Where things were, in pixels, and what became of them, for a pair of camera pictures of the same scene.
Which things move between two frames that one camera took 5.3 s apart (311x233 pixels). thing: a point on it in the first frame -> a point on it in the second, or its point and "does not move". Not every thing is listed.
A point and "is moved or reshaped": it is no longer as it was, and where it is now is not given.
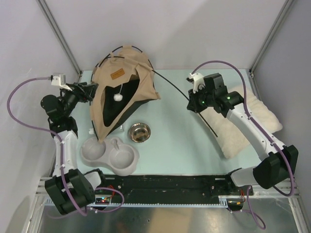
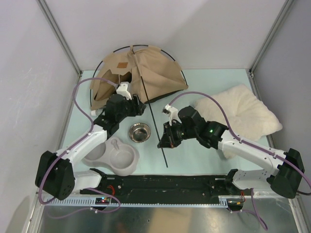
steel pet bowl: [139, 132] does not move
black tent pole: [110, 53] -> [142, 81]
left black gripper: [82, 91] -> [138, 108]
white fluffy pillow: [230, 141] does not move
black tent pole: [177, 88] -> [101, 63]
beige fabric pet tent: [123, 81] is moved or reshaped
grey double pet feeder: [119, 157] does not move
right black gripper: [193, 105] -> [168, 140]
